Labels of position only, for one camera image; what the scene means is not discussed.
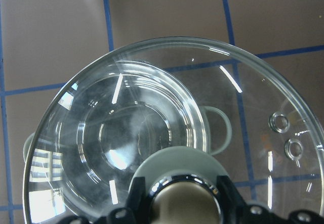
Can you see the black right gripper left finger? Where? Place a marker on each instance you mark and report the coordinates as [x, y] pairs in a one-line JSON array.
[[133, 211]]

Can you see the pale green cooking pot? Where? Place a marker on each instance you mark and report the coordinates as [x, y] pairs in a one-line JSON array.
[[101, 126]]

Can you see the glass pot lid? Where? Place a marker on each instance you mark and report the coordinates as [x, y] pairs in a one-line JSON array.
[[275, 157]]

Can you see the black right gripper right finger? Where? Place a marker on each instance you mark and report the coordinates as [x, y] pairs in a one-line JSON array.
[[235, 209]]

